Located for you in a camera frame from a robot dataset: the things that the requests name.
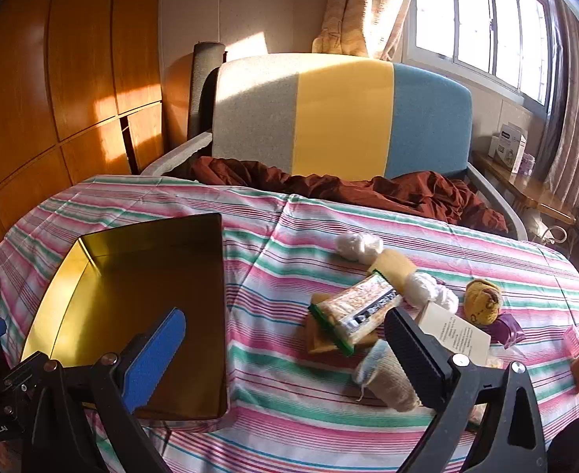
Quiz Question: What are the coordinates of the white cardboard box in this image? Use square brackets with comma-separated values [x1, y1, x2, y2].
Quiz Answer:
[486, 122, 527, 174]

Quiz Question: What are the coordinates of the white paper box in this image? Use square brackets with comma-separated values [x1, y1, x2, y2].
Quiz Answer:
[415, 300, 492, 368]

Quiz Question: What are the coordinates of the brown blanket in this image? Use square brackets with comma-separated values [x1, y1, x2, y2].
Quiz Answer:
[171, 156, 509, 235]

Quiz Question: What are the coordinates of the cracker packet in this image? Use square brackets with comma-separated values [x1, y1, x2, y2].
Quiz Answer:
[309, 271, 403, 358]

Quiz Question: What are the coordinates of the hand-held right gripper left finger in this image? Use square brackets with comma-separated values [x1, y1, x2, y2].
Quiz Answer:
[4, 307, 188, 473]

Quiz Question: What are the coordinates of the purple plastic wrapper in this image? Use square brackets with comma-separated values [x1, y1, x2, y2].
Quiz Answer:
[489, 313, 527, 346]

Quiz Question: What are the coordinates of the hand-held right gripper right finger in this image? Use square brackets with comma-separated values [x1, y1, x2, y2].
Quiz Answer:
[384, 307, 549, 473]

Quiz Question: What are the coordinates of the beige patterned curtain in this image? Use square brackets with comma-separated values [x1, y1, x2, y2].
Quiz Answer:
[311, 0, 415, 57]

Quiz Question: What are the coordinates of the pink hair roller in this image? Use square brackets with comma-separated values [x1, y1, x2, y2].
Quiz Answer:
[562, 325, 579, 358]

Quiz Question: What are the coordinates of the white plastic bag ball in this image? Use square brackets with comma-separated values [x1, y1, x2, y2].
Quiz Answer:
[335, 233, 385, 264]

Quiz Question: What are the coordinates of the wooden bedside table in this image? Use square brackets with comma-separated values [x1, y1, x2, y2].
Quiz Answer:
[471, 150, 578, 227]

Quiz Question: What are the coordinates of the wooden wardrobe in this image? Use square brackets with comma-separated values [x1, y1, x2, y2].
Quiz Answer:
[0, 0, 164, 267]

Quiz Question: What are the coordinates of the window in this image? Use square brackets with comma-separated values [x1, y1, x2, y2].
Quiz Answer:
[402, 0, 566, 109]

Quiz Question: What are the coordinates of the striped bedsheet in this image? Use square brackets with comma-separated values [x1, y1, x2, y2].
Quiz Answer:
[0, 175, 579, 473]

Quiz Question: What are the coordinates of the grey yellow blue headboard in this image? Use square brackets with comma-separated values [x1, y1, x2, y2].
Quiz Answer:
[210, 53, 473, 179]

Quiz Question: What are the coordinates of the cream sock with blue cuff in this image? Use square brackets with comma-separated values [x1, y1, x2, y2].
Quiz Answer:
[352, 339, 423, 412]

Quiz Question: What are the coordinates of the white sock ball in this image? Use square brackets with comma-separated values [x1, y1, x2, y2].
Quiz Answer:
[404, 272, 460, 312]

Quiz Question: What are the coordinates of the gold metal tin box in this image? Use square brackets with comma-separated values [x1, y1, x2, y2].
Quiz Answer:
[19, 212, 231, 422]

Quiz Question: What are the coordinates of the pale striped curtain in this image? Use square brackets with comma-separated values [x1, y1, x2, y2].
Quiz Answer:
[536, 0, 579, 208]

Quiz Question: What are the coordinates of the white cable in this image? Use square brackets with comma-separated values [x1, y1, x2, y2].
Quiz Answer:
[536, 225, 568, 244]

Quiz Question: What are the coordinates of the yellow sock ball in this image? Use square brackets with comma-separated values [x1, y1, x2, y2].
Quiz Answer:
[463, 278, 503, 326]

